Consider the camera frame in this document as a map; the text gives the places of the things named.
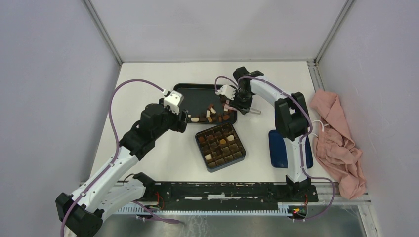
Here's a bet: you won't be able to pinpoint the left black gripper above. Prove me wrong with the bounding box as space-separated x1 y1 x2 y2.
152 98 190 139

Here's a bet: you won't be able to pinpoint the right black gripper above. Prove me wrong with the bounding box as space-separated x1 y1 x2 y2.
229 89 253 115

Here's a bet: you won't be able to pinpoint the black chocolate tray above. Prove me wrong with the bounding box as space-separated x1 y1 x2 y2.
173 83 238 125

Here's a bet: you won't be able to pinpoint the blue chocolate box with insert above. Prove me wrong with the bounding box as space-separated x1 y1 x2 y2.
195 122 247 173

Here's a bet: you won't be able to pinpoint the blue box lid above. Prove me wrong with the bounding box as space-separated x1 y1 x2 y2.
268 130 314 169

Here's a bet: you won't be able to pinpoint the pink tongs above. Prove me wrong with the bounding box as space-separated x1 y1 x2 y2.
224 100 237 111

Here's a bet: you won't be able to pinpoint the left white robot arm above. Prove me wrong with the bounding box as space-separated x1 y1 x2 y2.
55 103 188 237

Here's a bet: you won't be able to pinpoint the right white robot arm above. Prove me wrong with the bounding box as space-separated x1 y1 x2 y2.
230 67 312 201

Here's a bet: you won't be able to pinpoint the pink cloth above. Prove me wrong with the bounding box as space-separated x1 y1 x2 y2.
310 89 366 200

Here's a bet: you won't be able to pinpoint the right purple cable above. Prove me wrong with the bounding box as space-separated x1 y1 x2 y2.
214 76 336 221

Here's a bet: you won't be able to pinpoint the purple cable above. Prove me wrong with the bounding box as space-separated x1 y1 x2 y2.
60 79 181 237
214 76 336 221

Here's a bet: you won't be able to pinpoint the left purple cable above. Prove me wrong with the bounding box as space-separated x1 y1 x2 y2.
60 79 181 237

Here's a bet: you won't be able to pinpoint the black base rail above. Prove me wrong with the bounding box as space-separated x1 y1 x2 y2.
138 182 319 211

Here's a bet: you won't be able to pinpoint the white cable duct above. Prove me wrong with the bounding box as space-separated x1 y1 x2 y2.
113 204 308 217

